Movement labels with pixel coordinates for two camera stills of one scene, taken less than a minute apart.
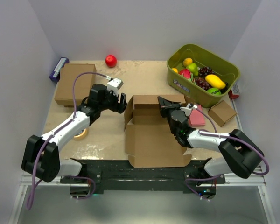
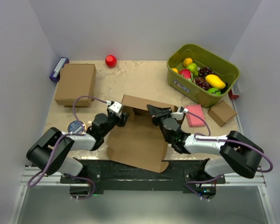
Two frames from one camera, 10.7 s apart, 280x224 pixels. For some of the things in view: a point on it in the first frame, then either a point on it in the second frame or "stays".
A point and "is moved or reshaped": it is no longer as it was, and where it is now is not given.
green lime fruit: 214,91 stays
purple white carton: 55,74 stays
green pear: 193,68 stays
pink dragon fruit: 186,73 stays
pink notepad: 196,118 stays
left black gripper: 118,107 -> 121,120
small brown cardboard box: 221,113 stays
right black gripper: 167,105 -> 153,111
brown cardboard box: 149,141 is moved or reshaped
